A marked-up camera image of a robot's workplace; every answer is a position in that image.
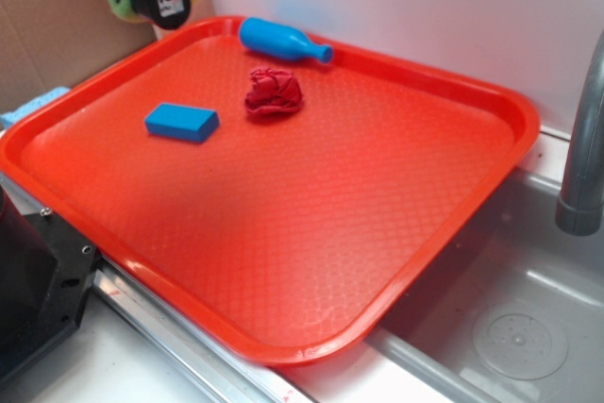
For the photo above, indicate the brown cardboard panel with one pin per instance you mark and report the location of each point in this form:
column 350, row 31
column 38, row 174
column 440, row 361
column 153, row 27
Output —
column 51, row 43

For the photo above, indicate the blue plastic bottle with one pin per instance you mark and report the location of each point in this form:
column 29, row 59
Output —
column 282, row 41

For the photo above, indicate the blue rectangular block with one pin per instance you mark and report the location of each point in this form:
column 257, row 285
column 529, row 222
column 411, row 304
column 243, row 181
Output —
column 183, row 123

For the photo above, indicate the crumpled red cloth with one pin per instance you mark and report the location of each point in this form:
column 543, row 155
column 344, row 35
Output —
column 273, row 91

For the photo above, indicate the light blue sponge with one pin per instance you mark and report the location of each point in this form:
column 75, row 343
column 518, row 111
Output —
column 9, row 119

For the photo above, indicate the red plastic tray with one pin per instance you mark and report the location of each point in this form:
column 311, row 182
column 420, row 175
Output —
column 286, row 237

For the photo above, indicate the grey plastic sink basin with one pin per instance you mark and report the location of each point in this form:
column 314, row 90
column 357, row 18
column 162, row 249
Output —
column 511, row 311

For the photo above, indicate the grey faucet spout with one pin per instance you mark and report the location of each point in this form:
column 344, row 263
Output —
column 579, row 209

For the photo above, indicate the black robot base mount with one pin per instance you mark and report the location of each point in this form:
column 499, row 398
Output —
column 47, row 270

